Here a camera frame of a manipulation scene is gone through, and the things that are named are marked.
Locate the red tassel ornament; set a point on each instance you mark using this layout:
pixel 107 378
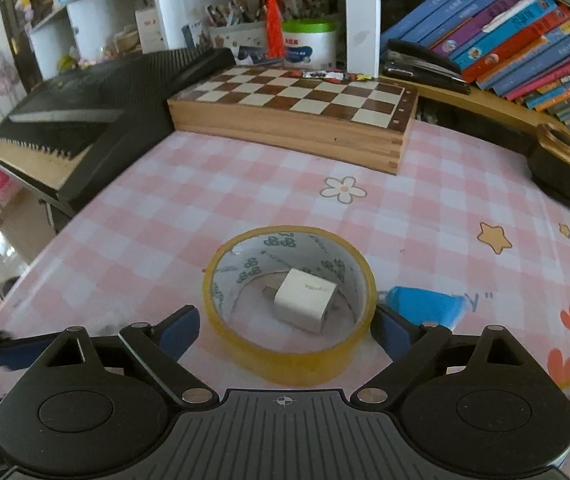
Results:
pixel 275 25

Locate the yellow tape roll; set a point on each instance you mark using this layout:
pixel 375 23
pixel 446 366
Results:
pixel 285 367

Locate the desktop with pink checked cloth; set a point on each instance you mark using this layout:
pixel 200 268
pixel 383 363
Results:
pixel 165 210

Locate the pen holder with pens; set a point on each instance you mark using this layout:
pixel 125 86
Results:
pixel 235 35

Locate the white box red label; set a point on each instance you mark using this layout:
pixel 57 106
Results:
pixel 151 30

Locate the white jar green lid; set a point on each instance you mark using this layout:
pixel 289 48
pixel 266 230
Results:
pixel 310 42

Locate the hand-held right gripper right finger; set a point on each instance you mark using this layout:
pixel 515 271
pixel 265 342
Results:
pixel 390 330

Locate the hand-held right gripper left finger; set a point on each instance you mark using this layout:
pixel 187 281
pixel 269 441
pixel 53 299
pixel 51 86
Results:
pixel 177 332

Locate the blue cloth piece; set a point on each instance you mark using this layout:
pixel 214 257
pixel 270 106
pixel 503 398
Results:
pixel 430 305

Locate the row of colourful books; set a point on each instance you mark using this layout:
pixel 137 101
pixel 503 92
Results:
pixel 515 35

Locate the wooden chessboard box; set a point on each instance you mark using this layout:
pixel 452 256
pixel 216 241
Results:
pixel 290 125

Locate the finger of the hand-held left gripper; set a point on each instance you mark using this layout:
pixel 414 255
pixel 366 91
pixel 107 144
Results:
pixel 15 352

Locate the white bookshelf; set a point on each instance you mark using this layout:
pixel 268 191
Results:
pixel 362 5

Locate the black stapler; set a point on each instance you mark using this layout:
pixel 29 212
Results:
pixel 425 62

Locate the black electronic keyboard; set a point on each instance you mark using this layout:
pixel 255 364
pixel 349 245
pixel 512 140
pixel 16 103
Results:
pixel 100 105

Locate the white charger cube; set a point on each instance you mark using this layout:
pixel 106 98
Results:
pixel 305 302

